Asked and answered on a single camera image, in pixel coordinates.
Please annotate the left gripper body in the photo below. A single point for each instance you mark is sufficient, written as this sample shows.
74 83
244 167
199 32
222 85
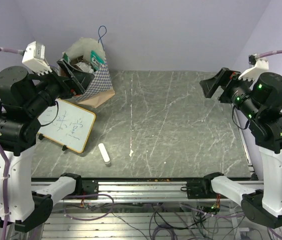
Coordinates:
57 87

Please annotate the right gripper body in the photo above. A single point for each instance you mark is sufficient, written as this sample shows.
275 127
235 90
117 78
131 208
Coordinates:
234 85

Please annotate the checkered paper bag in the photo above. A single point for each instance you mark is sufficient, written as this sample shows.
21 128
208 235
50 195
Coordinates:
78 55

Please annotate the green snack bag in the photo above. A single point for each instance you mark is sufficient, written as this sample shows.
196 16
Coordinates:
96 61

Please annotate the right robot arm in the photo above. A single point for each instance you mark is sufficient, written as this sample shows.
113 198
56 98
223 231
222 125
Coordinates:
260 101

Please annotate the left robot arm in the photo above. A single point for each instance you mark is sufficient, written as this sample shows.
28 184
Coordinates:
24 97

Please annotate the white marker eraser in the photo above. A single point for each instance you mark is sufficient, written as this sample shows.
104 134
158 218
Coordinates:
104 154

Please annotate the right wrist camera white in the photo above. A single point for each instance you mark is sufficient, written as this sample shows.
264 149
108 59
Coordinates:
258 64

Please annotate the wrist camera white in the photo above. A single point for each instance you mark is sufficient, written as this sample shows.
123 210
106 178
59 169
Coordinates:
34 59
258 64

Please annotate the small whiteboard orange frame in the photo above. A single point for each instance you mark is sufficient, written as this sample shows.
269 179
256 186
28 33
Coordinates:
67 124

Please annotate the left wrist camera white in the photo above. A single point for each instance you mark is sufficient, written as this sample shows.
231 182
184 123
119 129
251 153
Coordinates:
34 59

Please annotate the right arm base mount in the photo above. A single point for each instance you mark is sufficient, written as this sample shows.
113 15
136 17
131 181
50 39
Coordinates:
195 190

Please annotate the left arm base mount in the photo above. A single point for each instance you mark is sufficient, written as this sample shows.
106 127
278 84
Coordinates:
89 189

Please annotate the aluminium rail frame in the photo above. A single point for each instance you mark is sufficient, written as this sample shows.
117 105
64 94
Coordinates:
139 194

